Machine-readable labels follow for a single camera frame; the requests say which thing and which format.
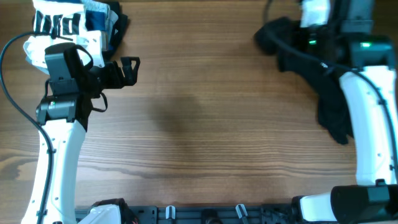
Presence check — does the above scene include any black polo shirt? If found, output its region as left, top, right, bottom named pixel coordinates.
left=254, top=17, right=353, bottom=145

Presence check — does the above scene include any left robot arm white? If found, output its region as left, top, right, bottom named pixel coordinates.
left=22, top=43, right=141, bottom=223

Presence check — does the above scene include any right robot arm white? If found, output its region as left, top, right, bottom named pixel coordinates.
left=280, top=29, right=397, bottom=223

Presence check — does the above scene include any black folded garment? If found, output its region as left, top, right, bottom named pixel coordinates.
left=103, top=1, right=128, bottom=60

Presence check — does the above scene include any light grey-blue folded garment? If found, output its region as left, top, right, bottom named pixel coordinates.
left=81, top=0, right=119, bottom=50

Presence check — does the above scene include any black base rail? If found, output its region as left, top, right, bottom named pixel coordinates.
left=74, top=203, right=299, bottom=224

